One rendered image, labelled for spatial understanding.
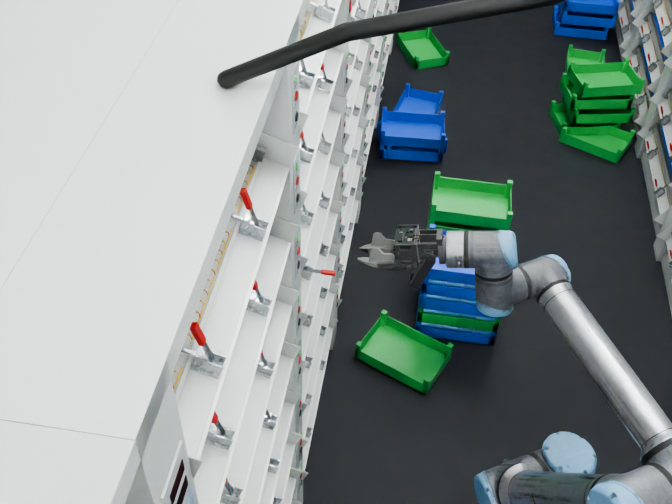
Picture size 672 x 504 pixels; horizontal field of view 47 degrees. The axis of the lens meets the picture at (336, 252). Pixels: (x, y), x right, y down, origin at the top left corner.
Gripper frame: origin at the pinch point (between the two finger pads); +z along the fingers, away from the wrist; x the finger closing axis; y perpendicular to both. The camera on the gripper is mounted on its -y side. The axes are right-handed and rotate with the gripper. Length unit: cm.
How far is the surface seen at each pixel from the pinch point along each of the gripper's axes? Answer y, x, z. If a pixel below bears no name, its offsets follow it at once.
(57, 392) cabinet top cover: 78, 95, 7
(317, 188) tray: 15.4, -8.0, 10.6
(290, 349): 0.0, 29.6, 13.1
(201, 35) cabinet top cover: 79, 30, 11
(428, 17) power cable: 86, 44, -25
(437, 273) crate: -62, -53, -11
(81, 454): 77, 101, 2
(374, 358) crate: -88, -35, 13
